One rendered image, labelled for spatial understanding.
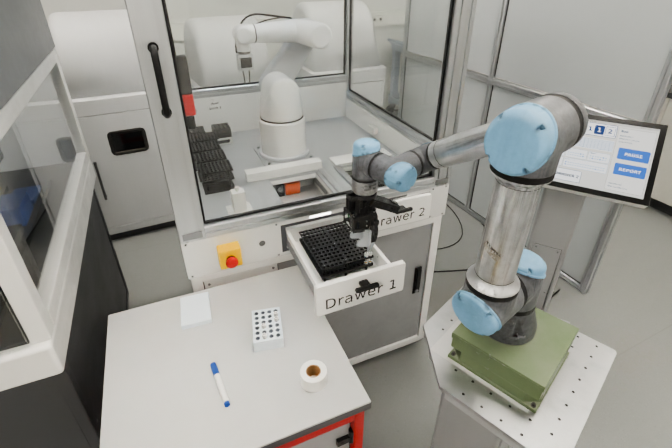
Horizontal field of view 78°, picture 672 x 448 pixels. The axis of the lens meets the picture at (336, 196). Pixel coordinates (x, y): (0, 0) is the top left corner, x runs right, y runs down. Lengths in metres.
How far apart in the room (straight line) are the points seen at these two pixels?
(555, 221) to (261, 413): 1.41
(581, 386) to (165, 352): 1.12
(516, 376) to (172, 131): 1.09
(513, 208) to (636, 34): 1.72
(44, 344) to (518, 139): 1.16
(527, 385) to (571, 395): 0.16
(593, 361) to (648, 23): 1.58
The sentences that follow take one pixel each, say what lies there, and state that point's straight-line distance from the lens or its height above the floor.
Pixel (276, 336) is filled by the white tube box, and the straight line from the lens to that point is 1.26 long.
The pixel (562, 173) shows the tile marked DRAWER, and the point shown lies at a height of 1.01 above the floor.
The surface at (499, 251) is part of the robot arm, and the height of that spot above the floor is 1.20.
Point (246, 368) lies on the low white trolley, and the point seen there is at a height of 0.76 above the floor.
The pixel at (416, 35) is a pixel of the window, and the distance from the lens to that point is 1.43.
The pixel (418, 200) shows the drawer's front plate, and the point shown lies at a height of 0.91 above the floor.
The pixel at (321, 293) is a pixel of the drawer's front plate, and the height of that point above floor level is 0.91.
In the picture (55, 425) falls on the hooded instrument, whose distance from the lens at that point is 1.62.
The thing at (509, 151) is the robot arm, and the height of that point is 1.43.
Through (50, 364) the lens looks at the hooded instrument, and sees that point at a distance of 1.32.
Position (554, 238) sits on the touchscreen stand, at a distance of 2.04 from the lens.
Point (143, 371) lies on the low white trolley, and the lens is 1.32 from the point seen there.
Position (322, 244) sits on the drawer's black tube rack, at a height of 0.89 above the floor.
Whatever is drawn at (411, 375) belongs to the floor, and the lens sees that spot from 2.18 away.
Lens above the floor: 1.72
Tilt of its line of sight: 30 degrees down
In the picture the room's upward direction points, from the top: straight up
